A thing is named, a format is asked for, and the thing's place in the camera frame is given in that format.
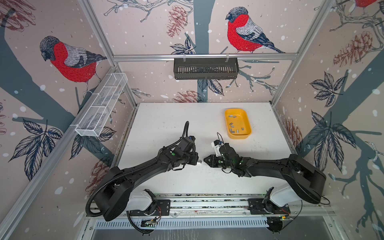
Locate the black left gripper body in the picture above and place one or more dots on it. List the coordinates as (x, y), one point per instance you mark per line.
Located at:
(192, 158)

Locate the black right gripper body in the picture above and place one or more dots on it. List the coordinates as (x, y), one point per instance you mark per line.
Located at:
(218, 161)

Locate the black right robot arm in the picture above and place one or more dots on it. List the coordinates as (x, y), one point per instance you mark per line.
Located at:
(305, 181)

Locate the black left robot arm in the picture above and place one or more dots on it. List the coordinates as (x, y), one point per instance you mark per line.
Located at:
(113, 195)

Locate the yellow plastic tray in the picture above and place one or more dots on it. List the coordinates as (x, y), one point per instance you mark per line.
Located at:
(237, 123)

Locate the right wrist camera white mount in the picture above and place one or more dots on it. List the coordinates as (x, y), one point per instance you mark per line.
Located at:
(216, 146)

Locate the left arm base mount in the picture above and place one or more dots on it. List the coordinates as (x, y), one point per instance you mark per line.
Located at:
(150, 207)

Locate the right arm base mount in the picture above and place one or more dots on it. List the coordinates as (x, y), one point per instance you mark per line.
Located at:
(270, 207)

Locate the black hanging wire basket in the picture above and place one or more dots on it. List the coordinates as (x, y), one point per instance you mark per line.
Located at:
(206, 68)

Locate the white wire mesh basket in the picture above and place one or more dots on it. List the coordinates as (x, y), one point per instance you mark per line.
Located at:
(97, 115)

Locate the aluminium cage frame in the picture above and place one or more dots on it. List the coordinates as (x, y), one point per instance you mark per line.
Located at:
(28, 196)

